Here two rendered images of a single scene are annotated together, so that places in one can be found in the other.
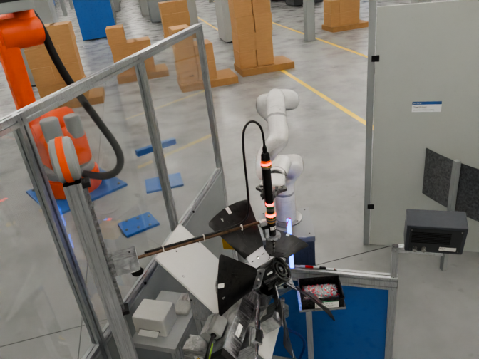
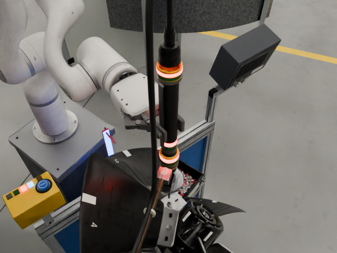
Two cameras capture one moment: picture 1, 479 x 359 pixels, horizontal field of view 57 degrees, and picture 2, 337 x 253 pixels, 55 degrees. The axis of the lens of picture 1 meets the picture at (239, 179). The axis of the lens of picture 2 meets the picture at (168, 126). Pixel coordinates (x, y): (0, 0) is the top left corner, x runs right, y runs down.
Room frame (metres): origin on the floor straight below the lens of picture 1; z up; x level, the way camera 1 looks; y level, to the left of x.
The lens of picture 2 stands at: (1.35, 0.24, 2.02)
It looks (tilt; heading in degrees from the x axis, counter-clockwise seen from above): 50 degrees down; 303
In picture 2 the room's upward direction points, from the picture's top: straight up
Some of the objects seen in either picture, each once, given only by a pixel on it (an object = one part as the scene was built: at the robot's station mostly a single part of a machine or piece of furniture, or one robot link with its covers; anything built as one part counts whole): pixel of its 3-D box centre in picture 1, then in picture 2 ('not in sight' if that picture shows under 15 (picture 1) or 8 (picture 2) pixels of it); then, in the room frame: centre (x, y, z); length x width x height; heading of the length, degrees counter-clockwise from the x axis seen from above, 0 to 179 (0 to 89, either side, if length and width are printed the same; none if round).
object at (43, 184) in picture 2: not in sight; (43, 185); (2.00, 0.00, 1.08); 0.04 x 0.04 x 0.02
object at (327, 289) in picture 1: (321, 293); (173, 186); (1.71, -0.34, 0.84); 0.19 x 0.14 x 0.04; 86
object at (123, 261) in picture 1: (124, 261); not in sight; (1.41, 0.49, 1.41); 0.10 x 0.07 x 0.08; 106
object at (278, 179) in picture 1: (274, 182); (138, 97); (1.68, -0.15, 1.53); 0.11 x 0.10 x 0.07; 161
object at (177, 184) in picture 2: (269, 228); (168, 173); (1.58, -0.10, 1.37); 0.09 x 0.07 x 0.10; 106
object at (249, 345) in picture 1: (244, 343); not in sight; (1.27, 0.07, 1.03); 0.15 x 0.10 x 0.14; 71
